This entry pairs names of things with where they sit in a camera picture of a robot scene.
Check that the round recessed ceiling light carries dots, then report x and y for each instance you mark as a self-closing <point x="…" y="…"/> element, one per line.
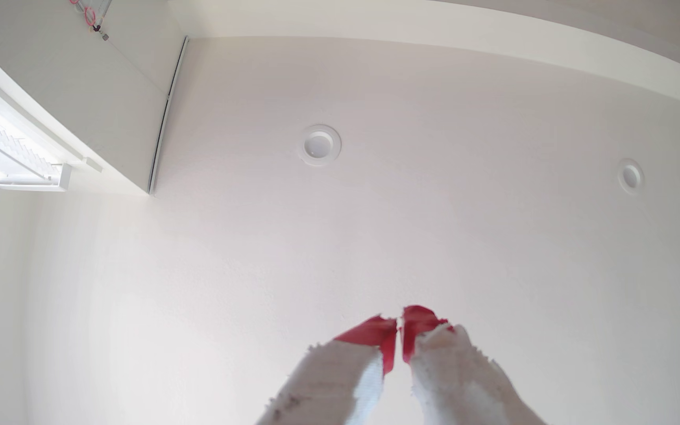
<point x="631" y="176"/>
<point x="319" y="144"/>

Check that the red-tipped cloth-wrapped gripper finger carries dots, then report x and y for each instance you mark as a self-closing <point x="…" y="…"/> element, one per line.
<point x="340" y="378"/>
<point x="452" y="378"/>

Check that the white window blind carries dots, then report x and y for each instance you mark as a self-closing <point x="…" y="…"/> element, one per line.
<point x="15" y="153"/>

